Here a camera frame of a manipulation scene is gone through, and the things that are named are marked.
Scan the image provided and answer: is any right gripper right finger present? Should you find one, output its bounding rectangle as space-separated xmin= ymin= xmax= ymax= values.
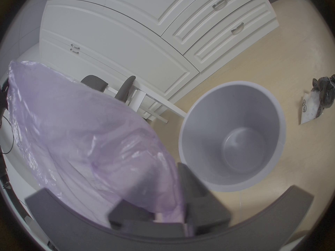
xmin=177 ymin=162 xmax=232 ymax=236

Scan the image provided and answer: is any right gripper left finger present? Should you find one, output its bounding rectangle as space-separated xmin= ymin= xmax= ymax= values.
xmin=108 ymin=199 xmax=157 ymax=229

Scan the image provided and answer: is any purple plastic bag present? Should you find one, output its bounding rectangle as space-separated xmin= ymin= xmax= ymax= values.
xmin=7 ymin=60 xmax=194 ymax=237

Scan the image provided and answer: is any white printed wrapper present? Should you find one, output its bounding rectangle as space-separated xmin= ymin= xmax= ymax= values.
xmin=300 ymin=92 xmax=327 ymax=125

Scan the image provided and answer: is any black plastic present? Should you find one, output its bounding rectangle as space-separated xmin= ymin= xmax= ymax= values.
xmin=312 ymin=74 xmax=335 ymax=118

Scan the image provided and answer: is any white trash bin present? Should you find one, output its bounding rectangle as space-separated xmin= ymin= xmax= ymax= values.
xmin=178 ymin=81 xmax=287 ymax=192

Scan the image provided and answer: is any grey and white chair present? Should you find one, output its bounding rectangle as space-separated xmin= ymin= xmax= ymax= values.
xmin=81 ymin=75 xmax=187 ymax=124

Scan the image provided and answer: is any white wardrobe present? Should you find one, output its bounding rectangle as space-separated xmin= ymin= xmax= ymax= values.
xmin=39 ymin=0 xmax=279 ymax=114

